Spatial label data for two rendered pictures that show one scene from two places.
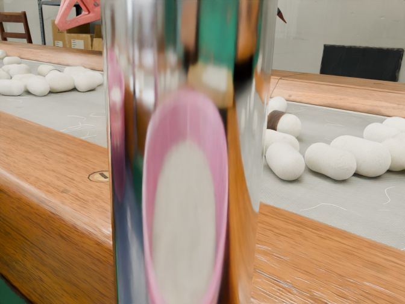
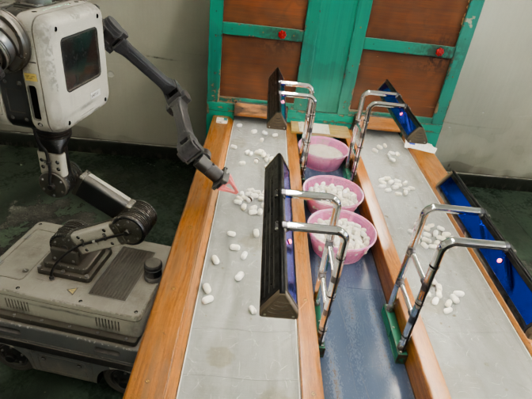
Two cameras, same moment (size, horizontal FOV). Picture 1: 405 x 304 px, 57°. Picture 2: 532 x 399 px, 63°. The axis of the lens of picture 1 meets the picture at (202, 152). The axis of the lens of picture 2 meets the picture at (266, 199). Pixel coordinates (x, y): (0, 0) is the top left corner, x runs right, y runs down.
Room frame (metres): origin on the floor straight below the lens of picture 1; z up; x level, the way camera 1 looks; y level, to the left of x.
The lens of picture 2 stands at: (1.47, 1.40, 1.71)
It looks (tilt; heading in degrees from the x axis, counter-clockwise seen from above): 32 degrees down; 229
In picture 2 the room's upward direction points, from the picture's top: 7 degrees clockwise
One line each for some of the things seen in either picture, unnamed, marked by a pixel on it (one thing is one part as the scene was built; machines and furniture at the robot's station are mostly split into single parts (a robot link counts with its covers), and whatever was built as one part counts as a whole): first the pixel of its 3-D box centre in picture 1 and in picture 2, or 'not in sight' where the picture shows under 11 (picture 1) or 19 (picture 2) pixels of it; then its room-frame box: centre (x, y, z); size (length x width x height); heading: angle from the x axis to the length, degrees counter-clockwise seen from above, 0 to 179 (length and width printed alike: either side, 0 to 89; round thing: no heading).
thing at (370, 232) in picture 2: not in sight; (339, 237); (0.34, 0.56, 0.72); 0.27 x 0.27 x 0.10
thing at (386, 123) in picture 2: not in sight; (380, 123); (-0.54, 0.00, 0.83); 0.30 x 0.06 x 0.07; 142
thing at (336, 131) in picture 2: not in sight; (320, 129); (-0.24, -0.17, 0.77); 0.33 x 0.15 x 0.01; 142
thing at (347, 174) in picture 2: not in sight; (374, 142); (-0.15, 0.26, 0.90); 0.20 x 0.19 x 0.45; 52
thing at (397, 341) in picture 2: not in sight; (439, 286); (0.45, 1.02, 0.90); 0.20 x 0.19 x 0.45; 52
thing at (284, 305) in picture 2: not in sight; (279, 218); (0.82, 0.72, 1.08); 0.62 x 0.08 x 0.07; 52
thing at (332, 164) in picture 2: not in sight; (322, 154); (-0.10, 0.00, 0.72); 0.27 x 0.27 x 0.10
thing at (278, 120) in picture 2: not in sight; (277, 94); (0.22, -0.04, 1.08); 0.62 x 0.08 x 0.07; 52
